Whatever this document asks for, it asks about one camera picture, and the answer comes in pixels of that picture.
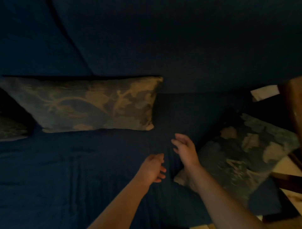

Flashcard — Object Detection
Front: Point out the person's right forearm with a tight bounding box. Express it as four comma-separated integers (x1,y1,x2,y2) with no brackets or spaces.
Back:
185,163,267,229

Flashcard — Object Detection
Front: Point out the person's right hand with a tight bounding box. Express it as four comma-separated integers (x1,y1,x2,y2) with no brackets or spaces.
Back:
171,133,201,168

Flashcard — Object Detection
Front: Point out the brown wooden sofa armrest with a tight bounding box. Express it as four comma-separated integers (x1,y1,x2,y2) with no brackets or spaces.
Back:
263,76,302,223

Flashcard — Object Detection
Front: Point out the dark blue sofa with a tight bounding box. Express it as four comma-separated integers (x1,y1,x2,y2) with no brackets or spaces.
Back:
0,0,302,229

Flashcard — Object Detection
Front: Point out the floral patterned cushion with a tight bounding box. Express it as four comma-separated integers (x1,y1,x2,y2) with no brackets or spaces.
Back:
0,76,164,133
174,113,300,208
0,111,30,142

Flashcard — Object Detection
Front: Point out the person's left forearm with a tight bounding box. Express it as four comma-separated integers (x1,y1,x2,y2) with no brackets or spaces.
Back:
87,175,155,229

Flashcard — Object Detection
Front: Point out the person's left hand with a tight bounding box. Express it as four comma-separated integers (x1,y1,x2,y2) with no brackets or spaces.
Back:
136,153,167,183

